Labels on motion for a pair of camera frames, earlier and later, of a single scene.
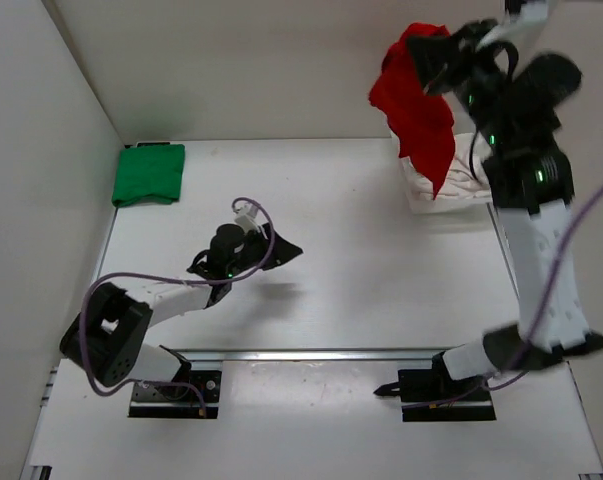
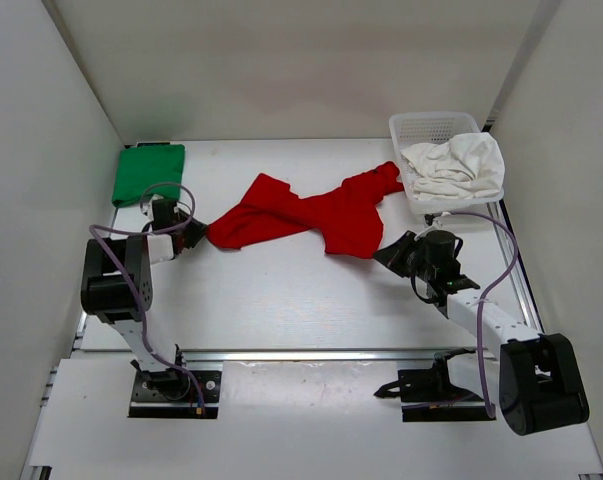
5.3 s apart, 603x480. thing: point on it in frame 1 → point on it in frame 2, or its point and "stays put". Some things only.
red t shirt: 424,122 → 346,217
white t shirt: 466,178 stays put
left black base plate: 175,401 stays put
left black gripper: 284,251 → 197,232
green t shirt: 148,174 stays put
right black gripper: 432,55 → 394,257
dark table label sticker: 151,143 stays put
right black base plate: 427,395 stays put
